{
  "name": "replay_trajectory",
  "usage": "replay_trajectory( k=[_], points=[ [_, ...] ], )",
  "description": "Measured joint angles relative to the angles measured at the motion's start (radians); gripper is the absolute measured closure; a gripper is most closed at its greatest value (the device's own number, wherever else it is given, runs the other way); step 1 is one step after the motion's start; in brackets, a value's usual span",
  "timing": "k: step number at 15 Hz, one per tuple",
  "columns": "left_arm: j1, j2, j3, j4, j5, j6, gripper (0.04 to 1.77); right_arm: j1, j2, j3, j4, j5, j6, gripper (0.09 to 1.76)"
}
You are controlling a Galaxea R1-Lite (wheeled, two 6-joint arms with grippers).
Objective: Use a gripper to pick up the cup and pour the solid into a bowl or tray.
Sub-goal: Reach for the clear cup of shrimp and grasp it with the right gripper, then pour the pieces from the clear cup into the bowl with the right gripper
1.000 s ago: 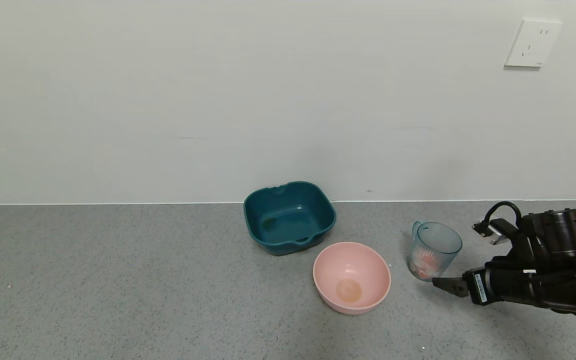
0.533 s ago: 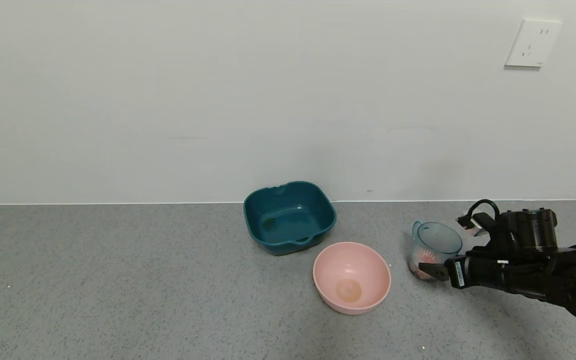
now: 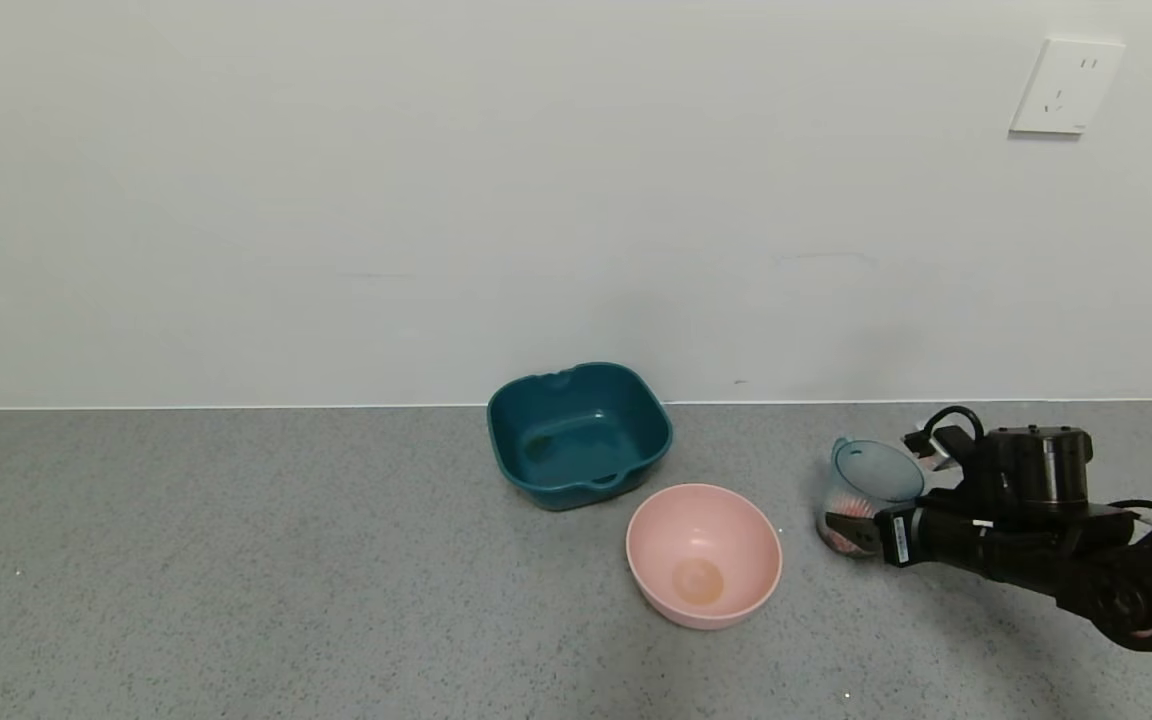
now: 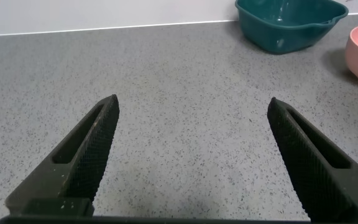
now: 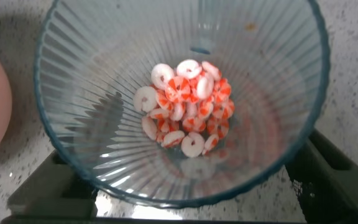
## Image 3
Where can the dark teal square bowl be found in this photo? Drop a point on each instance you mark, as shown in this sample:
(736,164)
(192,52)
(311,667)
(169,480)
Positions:
(561,465)

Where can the orange and white small pieces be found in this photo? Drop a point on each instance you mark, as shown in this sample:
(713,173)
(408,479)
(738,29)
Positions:
(848,500)

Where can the white wall socket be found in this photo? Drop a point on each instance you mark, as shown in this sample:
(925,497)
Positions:
(1066,88)

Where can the pink round bowl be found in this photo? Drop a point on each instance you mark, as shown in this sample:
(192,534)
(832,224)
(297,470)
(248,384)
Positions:
(701,560)

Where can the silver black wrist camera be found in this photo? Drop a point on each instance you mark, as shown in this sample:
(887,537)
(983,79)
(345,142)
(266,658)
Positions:
(948,447)

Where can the transparent teal ribbed cup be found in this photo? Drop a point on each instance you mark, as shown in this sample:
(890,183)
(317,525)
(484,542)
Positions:
(876,468)

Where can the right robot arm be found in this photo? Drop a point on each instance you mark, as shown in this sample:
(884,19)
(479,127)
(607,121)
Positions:
(1036,470)

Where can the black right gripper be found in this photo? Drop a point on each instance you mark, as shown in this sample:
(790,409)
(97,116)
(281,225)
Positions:
(898,537)

